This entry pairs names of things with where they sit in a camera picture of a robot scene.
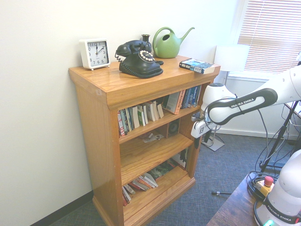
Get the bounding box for black tripod stand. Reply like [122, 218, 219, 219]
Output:
[260, 101, 301, 172]

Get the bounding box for blue paperback book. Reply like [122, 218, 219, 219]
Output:
[179, 58, 216, 75]

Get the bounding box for white shade floor lamp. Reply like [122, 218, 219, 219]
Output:
[201, 45, 250, 152]

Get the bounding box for green watering can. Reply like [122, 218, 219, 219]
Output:
[152, 26, 195, 59]

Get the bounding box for small wooden speaker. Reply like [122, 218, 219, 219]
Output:
[167, 118, 181, 139]

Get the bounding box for red emergency stop button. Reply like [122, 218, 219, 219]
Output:
[255, 176, 274, 196]

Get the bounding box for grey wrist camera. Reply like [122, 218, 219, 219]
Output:
[191, 112, 206, 122]

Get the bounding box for green photo cover book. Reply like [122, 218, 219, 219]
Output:
[147, 159, 177, 181]

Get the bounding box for black vintage telephone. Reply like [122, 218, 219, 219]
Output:
[114, 40, 165, 79]

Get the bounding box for white flat board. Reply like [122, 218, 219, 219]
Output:
[283, 101, 301, 119]

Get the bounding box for blue travel guide book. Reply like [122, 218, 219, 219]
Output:
[186, 88, 195, 108]

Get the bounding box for white red patterned book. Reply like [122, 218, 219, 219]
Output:
[123, 184, 136, 195]

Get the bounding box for white square alarm clock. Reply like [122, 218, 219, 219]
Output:
[79, 38, 111, 71]

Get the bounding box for small black vase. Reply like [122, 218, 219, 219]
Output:
[141, 34, 152, 51]

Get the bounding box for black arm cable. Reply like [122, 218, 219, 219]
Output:
[204, 94, 243, 123]

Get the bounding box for grey hanging cable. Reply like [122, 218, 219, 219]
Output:
[257, 108, 271, 165]

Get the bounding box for orange spine book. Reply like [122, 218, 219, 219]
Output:
[166, 90, 184, 115]

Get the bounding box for black white picture book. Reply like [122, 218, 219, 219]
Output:
[171, 147, 190, 170]

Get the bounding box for blue Thailand guide book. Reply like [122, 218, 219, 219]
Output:
[191, 85, 202, 108]

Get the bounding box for wooden bookshelf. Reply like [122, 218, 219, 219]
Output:
[68, 55, 221, 226]

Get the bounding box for red thin book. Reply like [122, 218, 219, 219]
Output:
[121, 188, 131, 207]

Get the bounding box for orange red slumped book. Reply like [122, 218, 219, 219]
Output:
[128, 176, 152, 192]

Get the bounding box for black cable bundle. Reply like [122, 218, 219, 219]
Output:
[247, 170, 282, 202]

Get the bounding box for dark green spine book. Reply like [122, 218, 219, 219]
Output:
[122, 108, 131, 135]

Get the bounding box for grey white slumped book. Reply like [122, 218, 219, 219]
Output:
[142, 172, 158, 188]

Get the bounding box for window blinds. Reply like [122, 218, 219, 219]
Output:
[238, 0, 301, 69]

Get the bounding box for loose printed cards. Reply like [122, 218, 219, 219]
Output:
[142, 132, 165, 143]

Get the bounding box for dark blue spine book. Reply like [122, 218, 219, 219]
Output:
[181, 89, 190, 109]

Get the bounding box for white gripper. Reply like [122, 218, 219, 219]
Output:
[190, 119, 214, 149]

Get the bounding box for dark teal spine book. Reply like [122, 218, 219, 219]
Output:
[127, 107, 135, 132]

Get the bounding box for red white spine book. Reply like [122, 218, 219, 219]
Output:
[117, 110, 125, 137]

